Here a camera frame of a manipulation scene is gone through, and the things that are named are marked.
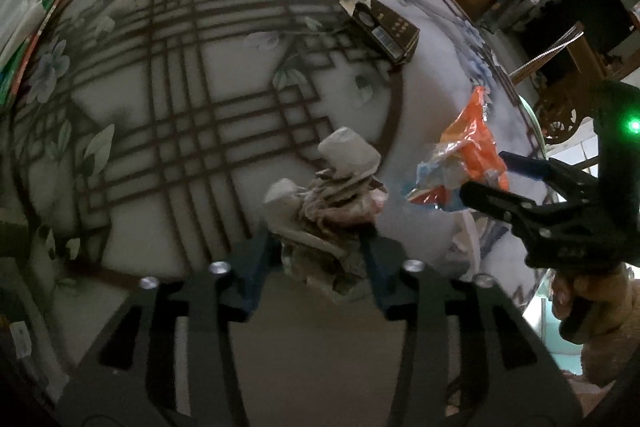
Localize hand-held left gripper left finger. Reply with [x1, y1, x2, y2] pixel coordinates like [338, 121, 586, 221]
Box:
[57, 231, 280, 427]

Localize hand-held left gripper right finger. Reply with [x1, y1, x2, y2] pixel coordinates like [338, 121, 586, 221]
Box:
[361, 232, 583, 427]

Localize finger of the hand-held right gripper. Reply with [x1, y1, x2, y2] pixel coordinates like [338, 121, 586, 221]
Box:
[460, 180, 567, 239]
[498, 151, 599, 198]

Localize orange snack wrapper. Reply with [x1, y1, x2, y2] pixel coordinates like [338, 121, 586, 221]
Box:
[402, 86, 511, 212]

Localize white tissue wad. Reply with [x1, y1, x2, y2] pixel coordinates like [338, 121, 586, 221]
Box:
[263, 127, 390, 303]

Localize person's right forearm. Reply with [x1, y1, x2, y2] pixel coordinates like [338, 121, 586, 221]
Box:
[580, 287, 640, 390]

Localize person's right hand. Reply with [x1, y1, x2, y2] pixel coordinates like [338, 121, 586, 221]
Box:
[550, 266, 631, 344]

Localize carved brown wooden chair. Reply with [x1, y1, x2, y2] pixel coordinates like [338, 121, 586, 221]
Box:
[532, 22, 608, 145]

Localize black television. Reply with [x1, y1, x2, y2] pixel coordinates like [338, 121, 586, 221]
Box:
[520, 0, 636, 88]

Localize dark brown carton box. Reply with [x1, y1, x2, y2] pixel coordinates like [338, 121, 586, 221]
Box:
[340, 0, 420, 65]

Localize flexible metal hose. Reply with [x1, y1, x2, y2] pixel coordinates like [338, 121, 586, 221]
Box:
[510, 27, 586, 75]

